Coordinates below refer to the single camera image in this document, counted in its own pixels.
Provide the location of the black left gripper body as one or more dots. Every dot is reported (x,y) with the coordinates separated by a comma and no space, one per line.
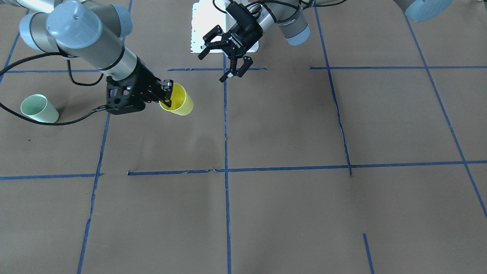
(249,37)

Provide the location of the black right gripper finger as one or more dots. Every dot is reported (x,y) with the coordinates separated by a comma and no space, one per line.
(164,101)
(164,85)

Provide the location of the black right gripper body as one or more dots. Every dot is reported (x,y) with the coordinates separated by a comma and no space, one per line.
(145,84)

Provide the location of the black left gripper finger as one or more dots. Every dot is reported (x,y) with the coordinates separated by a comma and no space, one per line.
(209,44)
(234,71)

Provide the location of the yellow paper cup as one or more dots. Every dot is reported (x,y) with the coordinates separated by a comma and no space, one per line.
(182,104)

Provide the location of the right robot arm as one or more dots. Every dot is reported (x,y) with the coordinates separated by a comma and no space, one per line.
(94,32)

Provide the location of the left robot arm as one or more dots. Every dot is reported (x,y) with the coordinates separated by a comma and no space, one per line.
(286,14)

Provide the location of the green paper cup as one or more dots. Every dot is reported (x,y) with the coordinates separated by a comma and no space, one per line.
(38,109)

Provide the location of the brown paper table cover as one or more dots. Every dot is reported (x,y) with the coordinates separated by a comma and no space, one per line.
(361,151)

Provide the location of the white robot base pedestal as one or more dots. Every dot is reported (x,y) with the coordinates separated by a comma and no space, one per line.
(205,17)

